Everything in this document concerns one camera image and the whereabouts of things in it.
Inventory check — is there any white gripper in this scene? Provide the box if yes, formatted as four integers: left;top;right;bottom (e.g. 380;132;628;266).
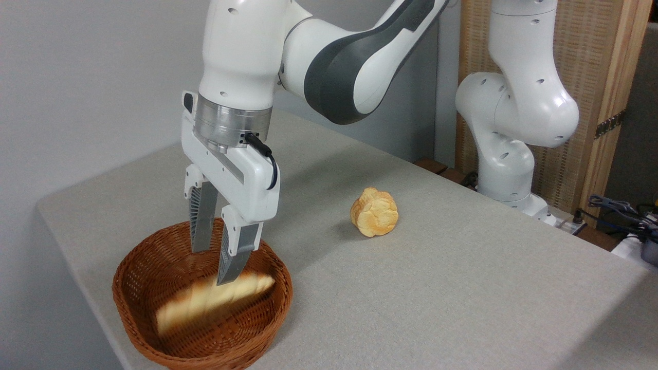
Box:
181;91;281;286

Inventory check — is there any long braided bread loaf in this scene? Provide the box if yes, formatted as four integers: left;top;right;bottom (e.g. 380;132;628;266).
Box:
156;272;276;336

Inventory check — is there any brown woven wicker basket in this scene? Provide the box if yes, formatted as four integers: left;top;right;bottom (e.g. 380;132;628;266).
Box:
112;217;294;370

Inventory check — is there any round golden bread roll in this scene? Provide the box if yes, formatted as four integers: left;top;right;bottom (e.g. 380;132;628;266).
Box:
350;187;399;238

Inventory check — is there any dark metal screen hinge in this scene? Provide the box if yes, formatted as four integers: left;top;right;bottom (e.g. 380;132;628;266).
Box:
595;110;626;140

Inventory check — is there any wooden woven folding screen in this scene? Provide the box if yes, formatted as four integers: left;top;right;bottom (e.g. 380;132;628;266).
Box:
455;0;653;228

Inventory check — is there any grey box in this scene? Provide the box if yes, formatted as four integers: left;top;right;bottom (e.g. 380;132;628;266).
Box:
640;237;658;267

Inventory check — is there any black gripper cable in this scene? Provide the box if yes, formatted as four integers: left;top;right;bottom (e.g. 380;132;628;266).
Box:
244;133;279;191

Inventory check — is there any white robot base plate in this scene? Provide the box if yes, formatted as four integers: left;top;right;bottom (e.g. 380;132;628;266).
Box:
535;205;588;236

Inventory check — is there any bundle of dark cables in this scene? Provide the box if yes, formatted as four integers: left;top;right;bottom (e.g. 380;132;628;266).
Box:
573;194;658;242

